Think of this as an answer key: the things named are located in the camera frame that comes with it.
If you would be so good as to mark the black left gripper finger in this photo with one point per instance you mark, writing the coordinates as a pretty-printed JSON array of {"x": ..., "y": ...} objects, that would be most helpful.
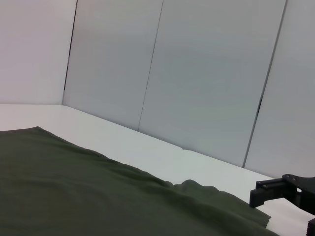
[
  {"x": 270, "y": 190},
  {"x": 312, "y": 228}
]

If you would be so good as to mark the dark green t-shirt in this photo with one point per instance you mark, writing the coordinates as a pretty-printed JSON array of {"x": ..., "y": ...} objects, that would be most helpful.
[{"x": 73, "y": 186}]

